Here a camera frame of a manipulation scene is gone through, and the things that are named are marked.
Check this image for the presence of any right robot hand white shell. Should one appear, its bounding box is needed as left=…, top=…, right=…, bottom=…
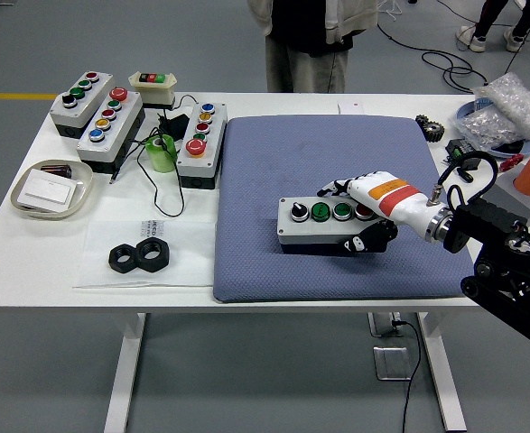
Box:
left=316, top=170, right=442, bottom=257

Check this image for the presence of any grey four-button box with knob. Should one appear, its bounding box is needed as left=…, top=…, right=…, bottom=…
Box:
left=276, top=196, right=396, bottom=257

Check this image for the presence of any short five-button box, mushroom button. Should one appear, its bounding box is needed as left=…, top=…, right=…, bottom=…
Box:
left=175, top=102, right=228, bottom=190

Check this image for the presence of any long five-button box, mushroom button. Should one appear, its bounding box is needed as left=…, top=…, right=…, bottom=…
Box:
left=75, top=87, right=147, bottom=176

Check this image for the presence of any grey four-button control box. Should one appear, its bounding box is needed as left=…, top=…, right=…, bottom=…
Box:
left=49, top=70, right=115, bottom=140

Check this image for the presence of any large black gear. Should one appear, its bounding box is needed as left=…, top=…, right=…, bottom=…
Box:
left=422, top=120, right=446, bottom=144

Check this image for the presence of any black green terminal module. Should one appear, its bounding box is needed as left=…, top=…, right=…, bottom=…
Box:
left=444, top=138, right=485, bottom=171

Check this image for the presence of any blue-grey padded mat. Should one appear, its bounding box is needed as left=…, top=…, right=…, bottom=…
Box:
left=212, top=115, right=479, bottom=304

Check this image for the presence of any blue round plate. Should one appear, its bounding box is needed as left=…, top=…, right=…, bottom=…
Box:
left=454, top=99, right=530, bottom=159

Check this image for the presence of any clear bag of small parts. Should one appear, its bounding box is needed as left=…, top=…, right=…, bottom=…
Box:
left=448, top=107, right=530, bottom=157

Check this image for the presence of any grey block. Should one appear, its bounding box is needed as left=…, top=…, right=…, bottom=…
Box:
left=483, top=173, right=530, bottom=226

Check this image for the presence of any small red part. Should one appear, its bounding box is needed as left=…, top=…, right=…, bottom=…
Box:
left=498, top=153, right=525, bottom=171

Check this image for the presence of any grey under-table box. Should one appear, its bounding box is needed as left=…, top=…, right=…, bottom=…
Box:
left=367, top=312, right=404, bottom=338

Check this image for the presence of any bubble wrap bag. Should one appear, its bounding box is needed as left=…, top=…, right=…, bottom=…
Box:
left=471, top=71, right=530, bottom=139

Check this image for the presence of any metal floor socket plate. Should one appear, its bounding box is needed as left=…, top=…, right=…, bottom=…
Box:
left=372, top=345, right=414, bottom=382

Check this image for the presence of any background person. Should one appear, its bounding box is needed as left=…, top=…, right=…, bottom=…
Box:
left=454, top=0, right=530, bottom=53

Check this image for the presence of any white table leg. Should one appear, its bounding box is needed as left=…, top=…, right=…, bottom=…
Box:
left=415, top=312, right=468, bottom=432
left=103, top=312, right=147, bottom=433

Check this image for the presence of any clear printed plastic bag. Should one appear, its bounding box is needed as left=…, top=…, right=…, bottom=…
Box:
left=72, top=219, right=216, bottom=290

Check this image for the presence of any black power adapter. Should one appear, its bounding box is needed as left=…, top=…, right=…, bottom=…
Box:
left=157, top=113, right=191, bottom=139

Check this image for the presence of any green tape roll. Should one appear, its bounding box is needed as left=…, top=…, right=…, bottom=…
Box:
left=144, top=134, right=177, bottom=174

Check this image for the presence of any black hex nut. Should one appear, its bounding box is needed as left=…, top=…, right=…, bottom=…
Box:
left=107, top=243, right=144, bottom=273
left=136, top=237, right=172, bottom=272

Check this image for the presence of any grey shallow tray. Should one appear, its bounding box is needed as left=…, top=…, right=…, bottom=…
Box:
left=10, top=159, right=95, bottom=221

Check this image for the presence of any dark small cylinder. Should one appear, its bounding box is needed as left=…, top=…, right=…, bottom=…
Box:
left=40, top=164, right=74, bottom=180

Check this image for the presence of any white flat card box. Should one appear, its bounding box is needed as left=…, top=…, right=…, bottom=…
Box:
left=18, top=169, right=78, bottom=209

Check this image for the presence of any black floor cable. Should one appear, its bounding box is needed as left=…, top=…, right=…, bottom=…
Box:
left=376, top=0, right=530, bottom=89

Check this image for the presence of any black cable under table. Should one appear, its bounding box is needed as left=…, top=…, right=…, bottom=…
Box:
left=393, top=318, right=423, bottom=433

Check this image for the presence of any cream switch box red green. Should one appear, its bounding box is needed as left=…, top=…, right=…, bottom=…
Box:
left=127, top=70, right=178, bottom=111

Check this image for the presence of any black adapter cable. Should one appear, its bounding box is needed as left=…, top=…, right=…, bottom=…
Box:
left=108, top=93, right=198, bottom=217

